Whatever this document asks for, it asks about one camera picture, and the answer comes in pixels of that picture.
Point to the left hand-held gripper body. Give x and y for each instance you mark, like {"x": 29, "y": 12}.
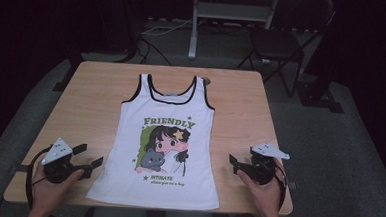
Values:
{"x": 57, "y": 168}

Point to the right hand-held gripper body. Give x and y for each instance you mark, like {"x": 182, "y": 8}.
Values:
{"x": 261, "y": 168}

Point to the white printed tank top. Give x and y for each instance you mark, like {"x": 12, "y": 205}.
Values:
{"x": 171, "y": 100}

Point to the person's right hand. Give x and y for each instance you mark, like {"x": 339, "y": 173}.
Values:
{"x": 266, "y": 195}

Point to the person's left hand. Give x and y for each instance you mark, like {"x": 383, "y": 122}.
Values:
{"x": 46, "y": 194}

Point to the grey tape strip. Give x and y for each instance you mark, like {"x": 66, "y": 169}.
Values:
{"x": 17, "y": 169}
{"x": 292, "y": 185}

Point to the black floor stand base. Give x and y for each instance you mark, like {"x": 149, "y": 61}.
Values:
{"x": 318, "y": 98}

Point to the black folding chair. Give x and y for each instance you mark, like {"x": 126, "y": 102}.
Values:
{"x": 274, "y": 42}

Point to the grey metal stand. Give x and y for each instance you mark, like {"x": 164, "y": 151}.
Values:
{"x": 229, "y": 11}

